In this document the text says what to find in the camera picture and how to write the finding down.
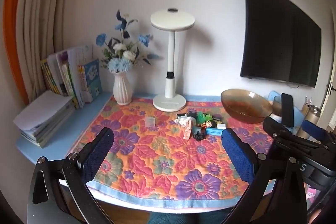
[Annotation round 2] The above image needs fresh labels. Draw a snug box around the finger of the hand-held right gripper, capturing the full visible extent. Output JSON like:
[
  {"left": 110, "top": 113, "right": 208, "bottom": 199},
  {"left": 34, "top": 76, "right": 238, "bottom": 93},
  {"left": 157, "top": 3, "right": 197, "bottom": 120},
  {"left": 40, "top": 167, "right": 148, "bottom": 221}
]
[
  {"left": 301, "top": 120, "right": 336, "bottom": 148},
  {"left": 263, "top": 93, "right": 329, "bottom": 155}
]

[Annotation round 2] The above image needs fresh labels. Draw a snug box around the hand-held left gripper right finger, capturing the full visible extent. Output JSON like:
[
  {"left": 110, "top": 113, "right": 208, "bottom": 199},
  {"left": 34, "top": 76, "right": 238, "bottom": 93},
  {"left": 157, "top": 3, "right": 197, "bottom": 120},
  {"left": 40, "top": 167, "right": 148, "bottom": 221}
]
[{"left": 221, "top": 128, "right": 307, "bottom": 224}]

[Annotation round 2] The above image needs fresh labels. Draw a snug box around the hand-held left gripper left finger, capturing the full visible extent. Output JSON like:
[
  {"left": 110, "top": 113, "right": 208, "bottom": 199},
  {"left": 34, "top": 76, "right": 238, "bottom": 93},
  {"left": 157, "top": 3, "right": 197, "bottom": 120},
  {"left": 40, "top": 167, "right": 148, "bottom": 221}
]
[{"left": 28, "top": 127, "right": 115, "bottom": 224}]

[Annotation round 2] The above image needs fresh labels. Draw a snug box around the brown glass bowl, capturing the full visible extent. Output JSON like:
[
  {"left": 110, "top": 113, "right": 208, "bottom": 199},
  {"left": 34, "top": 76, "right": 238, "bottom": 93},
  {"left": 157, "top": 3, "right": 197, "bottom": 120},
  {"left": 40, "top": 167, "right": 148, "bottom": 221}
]
[{"left": 220, "top": 88, "right": 274, "bottom": 124}]

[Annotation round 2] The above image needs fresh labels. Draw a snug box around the white and pink figurine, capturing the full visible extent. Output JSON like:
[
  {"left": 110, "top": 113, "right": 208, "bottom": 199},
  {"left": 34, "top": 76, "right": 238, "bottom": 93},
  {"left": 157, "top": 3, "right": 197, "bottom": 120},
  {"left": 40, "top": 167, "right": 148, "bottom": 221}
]
[{"left": 176, "top": 116, "right": 196, "bottom": 128}]

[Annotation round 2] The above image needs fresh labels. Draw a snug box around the glass cup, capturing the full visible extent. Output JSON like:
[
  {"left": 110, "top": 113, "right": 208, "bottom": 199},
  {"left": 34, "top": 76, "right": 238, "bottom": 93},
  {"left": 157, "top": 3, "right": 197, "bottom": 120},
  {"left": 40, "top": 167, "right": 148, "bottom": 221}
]
[{"left": 273, "top": 95, "right": 283, "bottom": 115}]

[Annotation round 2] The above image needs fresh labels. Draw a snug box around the steel bottle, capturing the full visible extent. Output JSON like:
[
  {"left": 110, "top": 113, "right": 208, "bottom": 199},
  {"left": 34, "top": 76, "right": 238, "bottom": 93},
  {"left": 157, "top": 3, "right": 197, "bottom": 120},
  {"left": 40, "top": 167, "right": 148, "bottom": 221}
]
[{"left": 297, "top": 106, "right": 321, "bottom": 139}]

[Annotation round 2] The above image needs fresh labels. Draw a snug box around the brown pen holder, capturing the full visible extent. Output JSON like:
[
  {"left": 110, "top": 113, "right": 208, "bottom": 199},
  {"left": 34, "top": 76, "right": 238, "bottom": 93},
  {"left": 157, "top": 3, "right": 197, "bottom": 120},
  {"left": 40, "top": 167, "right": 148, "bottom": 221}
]
[{"left": 301, "top": 97, "right": 313, "bottom": 115}]

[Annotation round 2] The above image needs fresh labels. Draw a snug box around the blue chair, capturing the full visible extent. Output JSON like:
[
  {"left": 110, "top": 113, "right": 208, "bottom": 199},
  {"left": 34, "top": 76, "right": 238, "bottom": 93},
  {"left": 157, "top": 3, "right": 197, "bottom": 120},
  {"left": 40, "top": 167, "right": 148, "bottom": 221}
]
[{"left": 268, "top": 90, "right": 301, "bottom": 132}]

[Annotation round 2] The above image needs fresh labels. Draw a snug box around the pink printed cloth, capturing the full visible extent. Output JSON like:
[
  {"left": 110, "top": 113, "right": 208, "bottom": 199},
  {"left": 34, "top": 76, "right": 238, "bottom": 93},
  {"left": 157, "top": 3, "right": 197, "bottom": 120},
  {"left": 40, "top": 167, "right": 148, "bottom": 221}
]
[{"left": 305, "top": 182, "right": 322, "bottom": 203}]

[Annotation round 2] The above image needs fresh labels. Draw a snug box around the white door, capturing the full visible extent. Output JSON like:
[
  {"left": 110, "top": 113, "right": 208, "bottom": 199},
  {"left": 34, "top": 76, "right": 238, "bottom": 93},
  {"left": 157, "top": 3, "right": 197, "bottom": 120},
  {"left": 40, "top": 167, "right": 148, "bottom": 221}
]
[{"left": 319, "top": 74, "right": 336, "bottom": 132}]

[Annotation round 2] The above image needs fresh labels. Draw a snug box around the floral quilted mat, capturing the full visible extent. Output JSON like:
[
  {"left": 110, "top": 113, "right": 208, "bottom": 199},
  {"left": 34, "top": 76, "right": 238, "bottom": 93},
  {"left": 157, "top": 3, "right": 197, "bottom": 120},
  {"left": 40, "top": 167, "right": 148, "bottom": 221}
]
[{"left": 64, "top": 93, "right": 284, "bottom": 210}]

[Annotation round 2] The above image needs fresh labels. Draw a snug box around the stack of flat booklets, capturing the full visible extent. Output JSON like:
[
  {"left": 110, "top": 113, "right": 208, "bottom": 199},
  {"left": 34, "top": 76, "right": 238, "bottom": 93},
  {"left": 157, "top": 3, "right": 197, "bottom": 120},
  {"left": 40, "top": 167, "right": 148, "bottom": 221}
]
[{"left": 13, "top": 90, "right": 76, "bottom": 148}]

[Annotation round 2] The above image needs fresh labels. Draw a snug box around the row of upright books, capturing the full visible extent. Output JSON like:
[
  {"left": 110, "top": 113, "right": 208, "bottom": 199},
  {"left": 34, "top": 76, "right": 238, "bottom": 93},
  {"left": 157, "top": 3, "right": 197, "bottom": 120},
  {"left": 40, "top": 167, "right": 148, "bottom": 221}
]
[{"left": 40, "top": 43, "right": 103, "bottom": 109}]

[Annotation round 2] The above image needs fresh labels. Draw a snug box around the teal quilted cloth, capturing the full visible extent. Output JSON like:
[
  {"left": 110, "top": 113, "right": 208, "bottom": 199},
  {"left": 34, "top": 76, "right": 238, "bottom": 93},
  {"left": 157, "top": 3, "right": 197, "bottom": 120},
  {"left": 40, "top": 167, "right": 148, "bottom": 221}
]
[{"left": 147, "top": 210, "right": 226, "bottom": 224}]

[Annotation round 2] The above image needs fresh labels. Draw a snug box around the white desk lamp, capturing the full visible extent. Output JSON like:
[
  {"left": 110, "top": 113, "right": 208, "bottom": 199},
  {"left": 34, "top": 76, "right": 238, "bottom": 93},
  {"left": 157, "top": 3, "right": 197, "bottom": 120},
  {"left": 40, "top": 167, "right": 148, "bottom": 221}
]
[{"left": 150, "top": 7, "right": 195, "bottom": 112}]

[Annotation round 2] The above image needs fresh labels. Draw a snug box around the orange curtain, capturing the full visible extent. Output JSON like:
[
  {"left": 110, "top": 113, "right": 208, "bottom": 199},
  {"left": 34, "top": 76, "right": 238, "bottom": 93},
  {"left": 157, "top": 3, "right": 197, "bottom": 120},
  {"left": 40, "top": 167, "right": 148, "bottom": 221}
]
[{"left": 4, "top": 0, "right": 34, "bottom": 105}]

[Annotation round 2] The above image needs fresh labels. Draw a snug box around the beige curtain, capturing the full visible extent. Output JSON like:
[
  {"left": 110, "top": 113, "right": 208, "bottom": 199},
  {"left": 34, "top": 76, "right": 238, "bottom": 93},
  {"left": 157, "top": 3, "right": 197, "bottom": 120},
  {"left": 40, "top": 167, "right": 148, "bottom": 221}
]
[{"left": 16, "top": 0, "right": 79, "bottom": 104}]

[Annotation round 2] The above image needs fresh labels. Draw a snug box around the black wall television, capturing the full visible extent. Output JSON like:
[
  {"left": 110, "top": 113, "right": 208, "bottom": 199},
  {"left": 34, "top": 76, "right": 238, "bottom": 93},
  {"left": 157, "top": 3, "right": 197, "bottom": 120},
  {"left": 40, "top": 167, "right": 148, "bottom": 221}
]
[{"left": 240, "top": 0, "right": 322, "bottom": 88}]

